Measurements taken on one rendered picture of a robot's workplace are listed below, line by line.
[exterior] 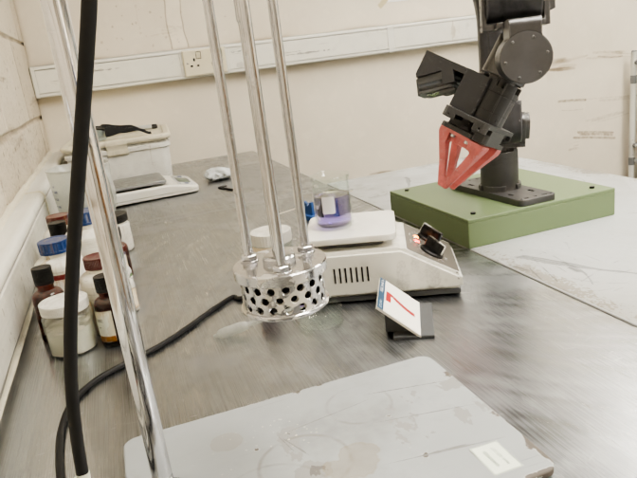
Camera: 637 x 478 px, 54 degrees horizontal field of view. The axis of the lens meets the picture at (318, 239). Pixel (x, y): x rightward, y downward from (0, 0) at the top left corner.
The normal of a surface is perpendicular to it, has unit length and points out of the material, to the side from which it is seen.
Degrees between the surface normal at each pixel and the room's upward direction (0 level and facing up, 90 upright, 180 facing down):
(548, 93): 90
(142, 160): 93
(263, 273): 0
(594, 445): 0
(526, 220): 90
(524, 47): 88
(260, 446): 0
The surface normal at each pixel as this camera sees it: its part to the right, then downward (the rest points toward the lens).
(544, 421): -0.12, -0.95
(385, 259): -0.09, 0.29
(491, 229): 0.33, 0.23
